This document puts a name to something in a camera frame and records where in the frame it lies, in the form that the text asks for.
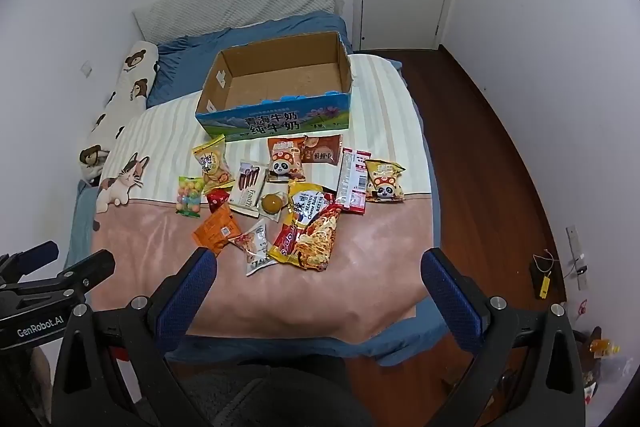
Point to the bed with blue sheet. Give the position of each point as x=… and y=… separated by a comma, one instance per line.
x=400, y=334

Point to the yellow panda snack packet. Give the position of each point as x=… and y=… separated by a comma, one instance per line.
x=384, y=182

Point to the blue printed cardboard box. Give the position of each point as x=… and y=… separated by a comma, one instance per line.
x=280, y=122

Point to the white wafer stick packet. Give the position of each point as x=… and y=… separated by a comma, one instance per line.
x=247, y=187

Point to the white wall socket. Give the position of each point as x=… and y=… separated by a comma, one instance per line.
x=87, y=70

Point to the yellow tag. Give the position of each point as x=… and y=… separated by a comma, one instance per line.
x=544, y=286

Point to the orange panda snack packet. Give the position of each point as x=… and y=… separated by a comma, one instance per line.
x=285, y=159

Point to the white snack packet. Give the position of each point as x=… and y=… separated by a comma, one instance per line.
x=256, y=247

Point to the brown cake packet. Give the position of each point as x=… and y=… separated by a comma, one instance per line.
x=322, y=149

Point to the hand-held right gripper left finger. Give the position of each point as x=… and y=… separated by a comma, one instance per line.
x=187, y=292

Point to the large yellow noodle packet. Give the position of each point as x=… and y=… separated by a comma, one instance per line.
x=315, y=237

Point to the orange bottle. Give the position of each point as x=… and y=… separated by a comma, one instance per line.
x=604, y=347

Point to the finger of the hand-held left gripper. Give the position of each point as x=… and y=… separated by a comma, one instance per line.
x=85, y=269
x=40, y=252

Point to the small red packet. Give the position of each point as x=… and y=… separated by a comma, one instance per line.
x=217, y=199

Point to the plastic bag with trash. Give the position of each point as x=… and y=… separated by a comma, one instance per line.
x=602, y=372

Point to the colourful candy ball bag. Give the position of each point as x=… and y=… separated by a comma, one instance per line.
x=190, y=195

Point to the yellow green chip packet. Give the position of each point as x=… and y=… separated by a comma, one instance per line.
x=214, y=164

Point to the bear printed long pillow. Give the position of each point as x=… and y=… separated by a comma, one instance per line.
x=127, y=97

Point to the striped pink cat printed blanket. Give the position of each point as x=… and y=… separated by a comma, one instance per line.
x=380, y=247

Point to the clear egg yolk pastry packet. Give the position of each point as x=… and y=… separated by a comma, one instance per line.
x=272, y=203

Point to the long red white packet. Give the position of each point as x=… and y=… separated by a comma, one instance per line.
x=352, y=179

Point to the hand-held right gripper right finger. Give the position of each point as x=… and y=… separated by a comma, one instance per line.
x=450, y=297

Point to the blue pillow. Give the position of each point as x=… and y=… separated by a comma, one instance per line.
x=190, y=57

